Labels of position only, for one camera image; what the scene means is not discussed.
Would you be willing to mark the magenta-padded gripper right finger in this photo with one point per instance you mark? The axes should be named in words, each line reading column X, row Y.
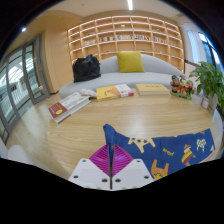
column 121, row 161

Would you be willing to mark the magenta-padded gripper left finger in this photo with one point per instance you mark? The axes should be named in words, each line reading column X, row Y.
column 100, row 160

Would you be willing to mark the blue printed towel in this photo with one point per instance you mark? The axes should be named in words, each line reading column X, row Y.
column 173, row 146

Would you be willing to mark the yellow book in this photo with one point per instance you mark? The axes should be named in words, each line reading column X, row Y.
column 106, row 93

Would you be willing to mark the small white booklet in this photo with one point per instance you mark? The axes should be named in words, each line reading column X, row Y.
column 88, row 93

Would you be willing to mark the tan flat book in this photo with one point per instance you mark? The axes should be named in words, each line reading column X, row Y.
column 151, row 88

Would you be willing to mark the grey curved sofa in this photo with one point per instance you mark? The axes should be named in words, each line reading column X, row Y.
column 110, row 80

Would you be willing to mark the black bag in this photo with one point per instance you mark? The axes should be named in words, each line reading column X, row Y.
column 86, row 68

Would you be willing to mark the colourful doll figurine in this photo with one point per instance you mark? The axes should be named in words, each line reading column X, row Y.
column 181, row 87

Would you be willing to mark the yellow cushion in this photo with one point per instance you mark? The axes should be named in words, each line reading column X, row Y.
column 130, row 62

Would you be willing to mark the small white cup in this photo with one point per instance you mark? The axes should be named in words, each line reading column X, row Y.
column 204, row 102

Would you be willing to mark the glass door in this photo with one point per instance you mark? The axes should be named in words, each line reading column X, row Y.
column 20, row 83

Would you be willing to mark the green potted plant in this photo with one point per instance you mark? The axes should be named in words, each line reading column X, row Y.
column 208, row 80

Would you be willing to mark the window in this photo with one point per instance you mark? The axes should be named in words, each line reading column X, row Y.
column 205, row 50

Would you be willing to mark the long ceiling light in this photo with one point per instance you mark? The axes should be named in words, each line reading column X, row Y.
column 129, row 4

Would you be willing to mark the wooden wall shelf unit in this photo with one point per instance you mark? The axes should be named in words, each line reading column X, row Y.
column 126, row 36

